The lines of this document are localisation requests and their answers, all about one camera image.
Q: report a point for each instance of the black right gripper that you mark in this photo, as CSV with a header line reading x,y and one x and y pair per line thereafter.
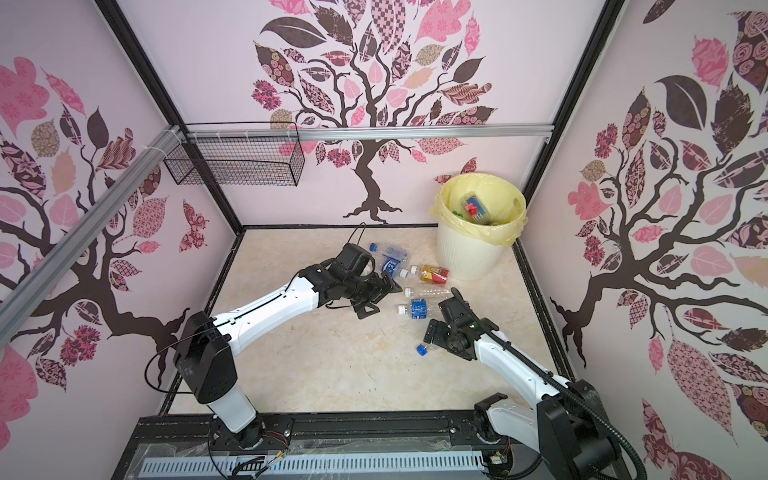
x,y
438,336

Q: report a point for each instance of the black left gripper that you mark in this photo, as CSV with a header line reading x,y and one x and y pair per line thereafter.
x,y
379,291

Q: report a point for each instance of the bottle blue label white cap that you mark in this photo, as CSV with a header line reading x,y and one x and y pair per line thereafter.
x,y
420,308

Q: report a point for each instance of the small bottle blue cap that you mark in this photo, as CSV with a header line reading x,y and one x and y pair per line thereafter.
x,y
424,348

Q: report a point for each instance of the Fiji bottle red flower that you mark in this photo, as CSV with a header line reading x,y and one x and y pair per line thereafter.
x,y
475,210

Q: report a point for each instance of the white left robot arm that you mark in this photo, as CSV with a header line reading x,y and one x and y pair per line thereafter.
x,y
205,356

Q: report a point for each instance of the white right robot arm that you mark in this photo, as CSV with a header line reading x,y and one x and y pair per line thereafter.
x,y
562,422

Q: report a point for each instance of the cream bin yellow bag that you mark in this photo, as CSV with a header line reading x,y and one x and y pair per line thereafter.
x,y
471,251

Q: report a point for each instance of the clear crushed bottle white cap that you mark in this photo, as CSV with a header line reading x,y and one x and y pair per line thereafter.
x,y
426,292

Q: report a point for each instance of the clear bottle pale blue label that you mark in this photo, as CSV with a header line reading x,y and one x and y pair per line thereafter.
x,y
383,252

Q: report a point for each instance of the red yellow label bottle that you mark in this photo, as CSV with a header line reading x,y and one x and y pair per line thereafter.
x,y
430,273

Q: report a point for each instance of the white vent strip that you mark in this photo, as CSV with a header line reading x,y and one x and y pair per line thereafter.
x,y
311,465

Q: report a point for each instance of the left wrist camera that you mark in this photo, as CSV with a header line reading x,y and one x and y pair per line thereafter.
x,y
354,260

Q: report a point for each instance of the black wire basket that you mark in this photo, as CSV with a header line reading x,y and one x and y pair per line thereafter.
x,y
260,153

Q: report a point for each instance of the aluminium rail back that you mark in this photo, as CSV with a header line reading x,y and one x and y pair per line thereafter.
x,y
372,132

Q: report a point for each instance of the aluminium rail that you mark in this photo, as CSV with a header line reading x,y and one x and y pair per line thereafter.
x,y
24,299
372,132

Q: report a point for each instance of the black base frame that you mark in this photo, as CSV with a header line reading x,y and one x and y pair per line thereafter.
x,y
196,435

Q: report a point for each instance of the aluminium rail left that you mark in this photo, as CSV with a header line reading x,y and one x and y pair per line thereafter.
x,y
24,299

